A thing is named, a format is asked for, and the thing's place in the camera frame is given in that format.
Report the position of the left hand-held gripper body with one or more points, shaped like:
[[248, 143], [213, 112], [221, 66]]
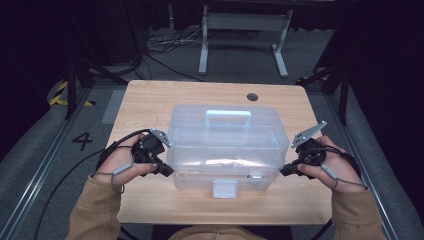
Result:
[[148, 150]]

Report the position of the person's torso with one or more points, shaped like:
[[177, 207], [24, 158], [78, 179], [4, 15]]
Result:
[[216, 233]]

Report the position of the black metal stand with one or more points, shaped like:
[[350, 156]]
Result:
[[343, 93], [71, 90]]

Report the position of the person's right hand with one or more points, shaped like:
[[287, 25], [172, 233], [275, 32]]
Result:
[[336, 166]]

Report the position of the person's left hand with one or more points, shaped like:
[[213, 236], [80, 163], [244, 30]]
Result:
[[116, 166]]

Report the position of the yellow black hazard tape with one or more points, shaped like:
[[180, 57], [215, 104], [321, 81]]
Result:
[[56, 99]]

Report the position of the clear plastic storage box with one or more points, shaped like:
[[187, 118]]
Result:
[[226, 146]]

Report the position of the grey metal stand frame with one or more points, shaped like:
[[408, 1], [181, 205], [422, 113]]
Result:
[[245, 22]]

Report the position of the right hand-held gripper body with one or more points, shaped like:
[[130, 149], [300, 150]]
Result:
[[310, 153]]

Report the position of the metal floor rail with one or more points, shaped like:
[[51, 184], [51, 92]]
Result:
[[40, 173], [383, 213]]

